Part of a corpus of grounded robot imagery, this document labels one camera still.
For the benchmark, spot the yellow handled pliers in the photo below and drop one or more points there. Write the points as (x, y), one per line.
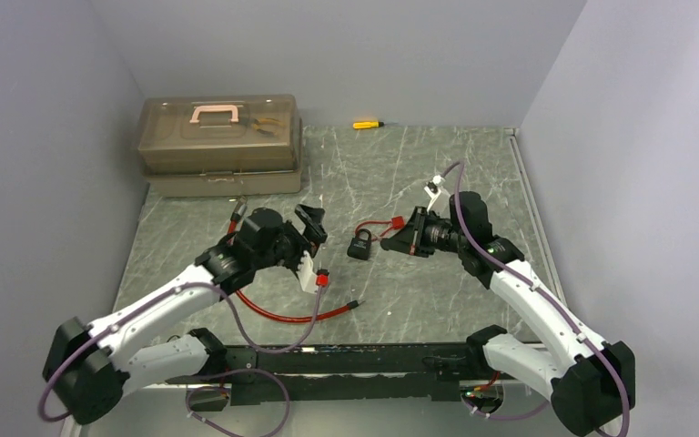
(266, 126)

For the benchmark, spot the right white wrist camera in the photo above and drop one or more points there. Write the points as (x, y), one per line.
(438, 195)

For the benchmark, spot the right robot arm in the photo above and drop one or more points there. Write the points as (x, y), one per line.
(588, 381)

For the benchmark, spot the black padlock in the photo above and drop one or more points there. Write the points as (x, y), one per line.
(360, 245)

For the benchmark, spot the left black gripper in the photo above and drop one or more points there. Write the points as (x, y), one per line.
(300, 238)

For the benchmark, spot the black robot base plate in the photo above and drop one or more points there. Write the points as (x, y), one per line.
(438, 371)

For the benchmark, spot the yellow handled screwdriver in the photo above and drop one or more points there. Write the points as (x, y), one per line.
(364, 125)

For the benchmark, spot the brown translucent plastic toolbox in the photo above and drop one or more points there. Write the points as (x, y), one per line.
(215, 158)

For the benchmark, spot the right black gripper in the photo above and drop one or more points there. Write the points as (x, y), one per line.
(416, 232)

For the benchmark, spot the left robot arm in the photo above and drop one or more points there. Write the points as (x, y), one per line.
(91, 366)

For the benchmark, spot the pink toolbox handle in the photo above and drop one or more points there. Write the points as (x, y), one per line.
(230, 109)

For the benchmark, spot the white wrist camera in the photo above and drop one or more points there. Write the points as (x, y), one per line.
(438, 195)
(310, 279)

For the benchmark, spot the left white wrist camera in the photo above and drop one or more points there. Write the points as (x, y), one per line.
(310, 279)

